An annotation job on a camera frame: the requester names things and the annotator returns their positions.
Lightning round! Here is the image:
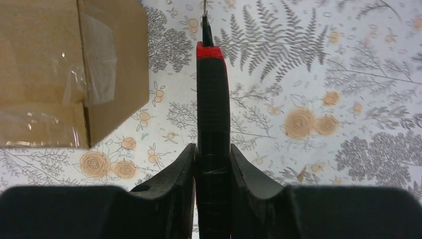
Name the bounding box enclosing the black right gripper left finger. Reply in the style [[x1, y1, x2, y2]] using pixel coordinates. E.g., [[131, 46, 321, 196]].
[[0, 143, 196, 239]]

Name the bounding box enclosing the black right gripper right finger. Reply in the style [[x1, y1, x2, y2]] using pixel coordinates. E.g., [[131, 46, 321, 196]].
[[230, 145, 422, 239]]

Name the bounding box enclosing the red black utility knife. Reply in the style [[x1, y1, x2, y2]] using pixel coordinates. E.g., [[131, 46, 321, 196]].
[[195, 1, 231, 239]]

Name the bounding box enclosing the brown cardboard express box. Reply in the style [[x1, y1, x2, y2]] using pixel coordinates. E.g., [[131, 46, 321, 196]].
[[0, 0, 149, 148]]

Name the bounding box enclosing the floral patterned table mat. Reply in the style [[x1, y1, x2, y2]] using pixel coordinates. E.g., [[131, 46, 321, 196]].
[[0, 0, 422, 239]]

